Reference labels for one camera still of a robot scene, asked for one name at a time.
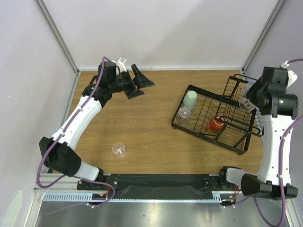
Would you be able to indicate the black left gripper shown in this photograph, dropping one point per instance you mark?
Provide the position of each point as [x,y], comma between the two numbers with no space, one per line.
[140,81]

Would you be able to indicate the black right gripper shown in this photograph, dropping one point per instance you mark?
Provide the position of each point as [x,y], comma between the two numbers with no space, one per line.
[253,90]

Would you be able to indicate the small clear glass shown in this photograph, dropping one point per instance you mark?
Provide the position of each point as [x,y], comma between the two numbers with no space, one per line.
[246,88]
[119,149]
[245,105]

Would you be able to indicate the orange black mug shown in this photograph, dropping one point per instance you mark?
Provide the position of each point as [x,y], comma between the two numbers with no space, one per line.
[216,124]

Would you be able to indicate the green plastic cup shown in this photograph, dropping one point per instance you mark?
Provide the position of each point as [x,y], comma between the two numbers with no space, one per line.
[190,99]

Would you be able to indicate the large clear faceted glass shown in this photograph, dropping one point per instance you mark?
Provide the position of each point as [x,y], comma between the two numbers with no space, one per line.
[183,116]

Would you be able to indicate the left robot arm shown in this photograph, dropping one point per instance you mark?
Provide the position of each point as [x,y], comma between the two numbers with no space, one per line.
[58,151]

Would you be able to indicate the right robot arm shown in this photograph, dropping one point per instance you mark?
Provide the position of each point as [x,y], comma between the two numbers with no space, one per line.
[279,111]

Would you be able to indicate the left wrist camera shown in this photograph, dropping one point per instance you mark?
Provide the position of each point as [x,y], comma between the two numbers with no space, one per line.
[121,64]

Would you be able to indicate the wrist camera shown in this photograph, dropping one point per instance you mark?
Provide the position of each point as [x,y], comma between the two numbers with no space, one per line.
[121,64]
[292,76]

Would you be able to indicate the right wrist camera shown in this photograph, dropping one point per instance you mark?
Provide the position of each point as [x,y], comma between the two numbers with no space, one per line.
[292,76]

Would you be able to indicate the black wire dish rack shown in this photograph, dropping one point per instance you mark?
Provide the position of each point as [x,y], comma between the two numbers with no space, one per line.
[239,126]

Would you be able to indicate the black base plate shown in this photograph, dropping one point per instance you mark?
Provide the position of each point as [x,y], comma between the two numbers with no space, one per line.
[167,183]

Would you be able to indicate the white cable duct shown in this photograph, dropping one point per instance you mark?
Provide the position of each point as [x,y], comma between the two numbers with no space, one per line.
[95,197]

